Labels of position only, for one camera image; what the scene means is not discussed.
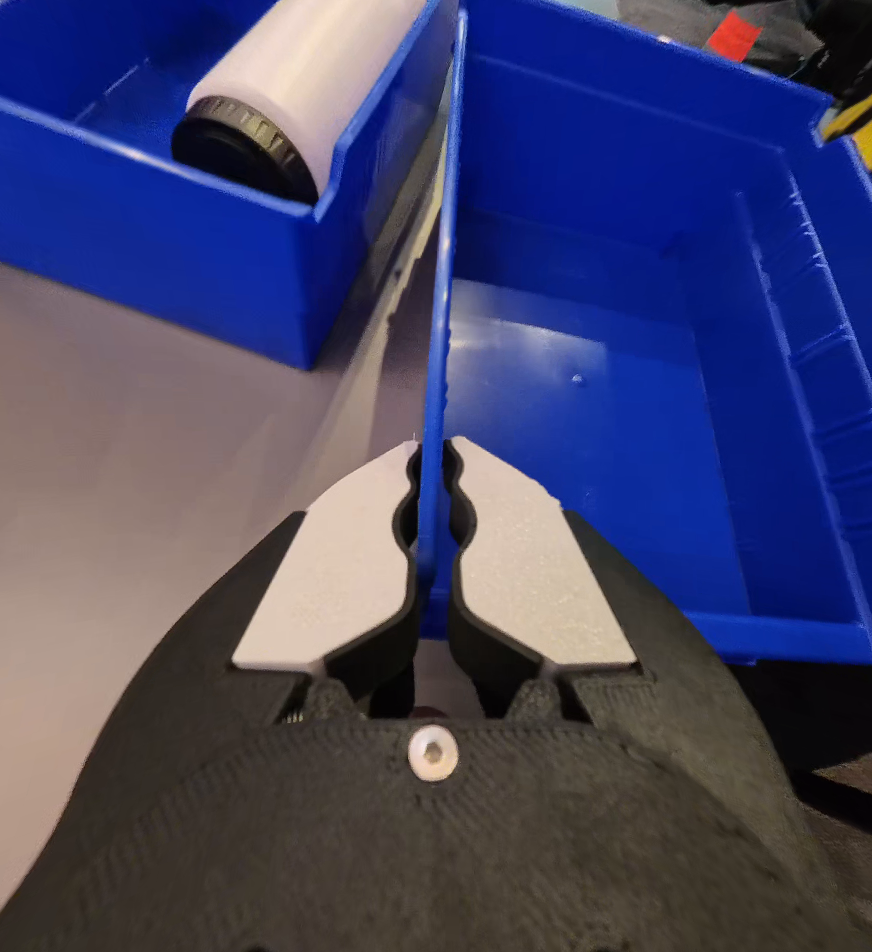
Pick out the blue plastic bin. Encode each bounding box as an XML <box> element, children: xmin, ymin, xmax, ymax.
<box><xmin>414</xmin><ymin>0</ymin><xmax>872</xmax><ymax>667</ymax></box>
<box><xmin>0</xmin><ymin>0</ymin><xmax>461</xmax><ymax>371</ymax></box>

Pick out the black bottle lid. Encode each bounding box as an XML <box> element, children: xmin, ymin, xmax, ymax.
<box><xmin>172</xmin><ymin>96</ymin><xmax>324</xmax><ymax>208</ymax></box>

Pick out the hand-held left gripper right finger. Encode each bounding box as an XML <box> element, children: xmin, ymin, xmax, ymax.
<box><xmin>442</xmin><ymin>436</ymin><xmax>638</xmax><ymax>709</ymax></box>

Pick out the white bottle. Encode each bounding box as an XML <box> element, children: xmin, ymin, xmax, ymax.
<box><xmin>187</xmin><ymin>0</ymin><xmax>431</xmax><ymax>169</ymax></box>

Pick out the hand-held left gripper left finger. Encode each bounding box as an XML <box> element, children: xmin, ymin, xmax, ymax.
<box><xmin>233</xmin><ymin>441</ymin><xmax>433</xmax><ymax>700</ymax></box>

